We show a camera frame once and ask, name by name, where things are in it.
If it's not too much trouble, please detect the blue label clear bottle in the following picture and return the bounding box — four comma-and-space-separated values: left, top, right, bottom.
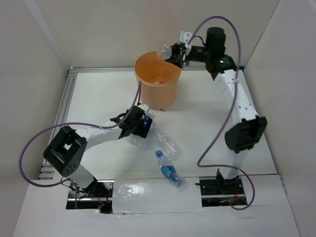
127, 112, 154, 148

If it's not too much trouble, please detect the black label small bottle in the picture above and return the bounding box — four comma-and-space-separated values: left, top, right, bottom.
157, 44, 172, 60

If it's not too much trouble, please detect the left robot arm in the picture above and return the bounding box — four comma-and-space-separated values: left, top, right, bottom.
43, 104, 153, 197

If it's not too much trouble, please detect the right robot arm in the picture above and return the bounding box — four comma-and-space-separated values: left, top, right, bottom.
158, 27, 267, 194

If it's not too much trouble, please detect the orange plastic bin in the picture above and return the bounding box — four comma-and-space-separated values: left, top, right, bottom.
134, 51, 181, 110

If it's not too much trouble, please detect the clear white cap bottle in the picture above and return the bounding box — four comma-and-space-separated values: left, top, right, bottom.
153, 130, 181, 160

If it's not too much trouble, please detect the blue cap crushed bottle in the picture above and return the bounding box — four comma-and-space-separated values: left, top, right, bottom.
155, 150, 186, 192

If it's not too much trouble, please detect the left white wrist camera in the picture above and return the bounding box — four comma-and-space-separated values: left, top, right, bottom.
137, 104, 150, 114

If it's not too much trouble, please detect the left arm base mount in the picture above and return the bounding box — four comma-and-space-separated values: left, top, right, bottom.
60, 177, 114, 214

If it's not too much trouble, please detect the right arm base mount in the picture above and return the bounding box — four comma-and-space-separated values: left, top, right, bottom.
195, 170, 247, 207

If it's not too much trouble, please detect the aluminium frame rail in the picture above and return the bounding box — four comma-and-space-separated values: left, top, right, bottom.
38, 66, 245, 180

